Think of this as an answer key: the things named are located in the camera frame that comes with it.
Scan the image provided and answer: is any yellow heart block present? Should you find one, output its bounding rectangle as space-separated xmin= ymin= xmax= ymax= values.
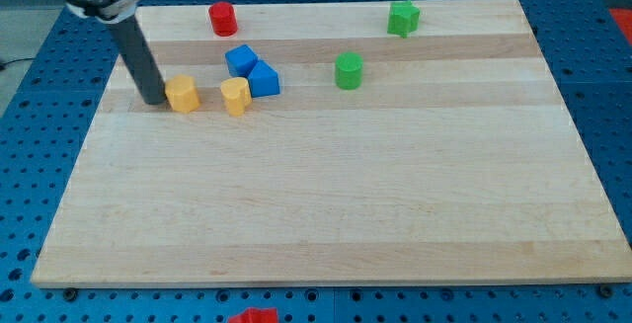
xmin=220 ymin=77 xmax=252 ymax=117

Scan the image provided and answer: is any yellow hexagon block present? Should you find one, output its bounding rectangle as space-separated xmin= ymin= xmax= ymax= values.
xmin=165 ymin=74 xmax=200 ymax=114

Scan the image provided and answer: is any blue triangle block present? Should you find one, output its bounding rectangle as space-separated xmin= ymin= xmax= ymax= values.
xmin=247 ymin=60 xmax=280 ymax=98

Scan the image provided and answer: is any green cylinder block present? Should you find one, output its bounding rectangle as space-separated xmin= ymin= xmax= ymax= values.
xmin=335 ymin=51 xmax=363 ymax=90

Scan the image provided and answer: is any wooden board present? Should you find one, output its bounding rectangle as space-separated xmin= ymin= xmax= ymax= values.
xmin=31 ymin=0 xmax=631 ymax=288

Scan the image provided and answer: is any blue cube block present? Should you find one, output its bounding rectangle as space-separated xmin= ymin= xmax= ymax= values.
xmin=224 ymin=44 xmax=259 ymax=77

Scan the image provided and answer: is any green star block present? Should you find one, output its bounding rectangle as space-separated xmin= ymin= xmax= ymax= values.
xmin=387 ymin=0 xmax=421 ymax=39

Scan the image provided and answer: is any red cylinder block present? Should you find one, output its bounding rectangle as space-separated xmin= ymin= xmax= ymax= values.
xmin=208 ymin=1 xmax=238 ymax=37

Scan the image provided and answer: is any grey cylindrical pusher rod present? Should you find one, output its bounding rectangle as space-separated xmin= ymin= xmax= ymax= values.
xmin=108 ymin=16 xmax=166 ymax=105

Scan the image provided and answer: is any red block at bottom edge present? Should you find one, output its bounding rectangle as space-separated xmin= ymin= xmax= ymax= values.
xmin=228 ymin=307 xmax=278 ymax=323

